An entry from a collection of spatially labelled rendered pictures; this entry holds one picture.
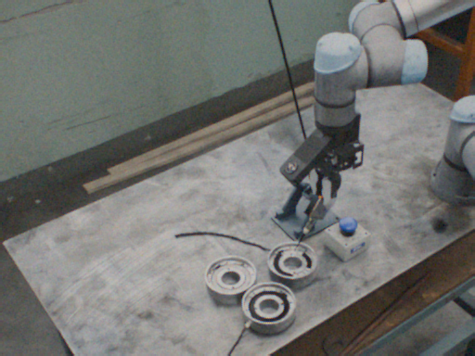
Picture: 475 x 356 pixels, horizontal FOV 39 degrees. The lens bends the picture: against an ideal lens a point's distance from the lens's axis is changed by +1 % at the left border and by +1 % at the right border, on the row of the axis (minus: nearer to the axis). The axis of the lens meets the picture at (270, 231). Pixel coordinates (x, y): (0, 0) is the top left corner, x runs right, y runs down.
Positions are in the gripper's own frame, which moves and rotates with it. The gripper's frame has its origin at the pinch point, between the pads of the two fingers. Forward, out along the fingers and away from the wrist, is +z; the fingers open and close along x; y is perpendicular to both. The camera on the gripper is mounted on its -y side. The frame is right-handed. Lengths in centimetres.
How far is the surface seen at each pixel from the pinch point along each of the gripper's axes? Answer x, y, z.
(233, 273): 2.4, -20.5, 11.0
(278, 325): -14.8, -20.8, 10.1
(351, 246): -6.8, 3.1, 8.9
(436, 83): 121, 167, 93
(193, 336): -5.6, -34.6, 13.0
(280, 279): -5.2, -13.8, 10.1
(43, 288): 23, -54, 13
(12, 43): 157, -20, 27
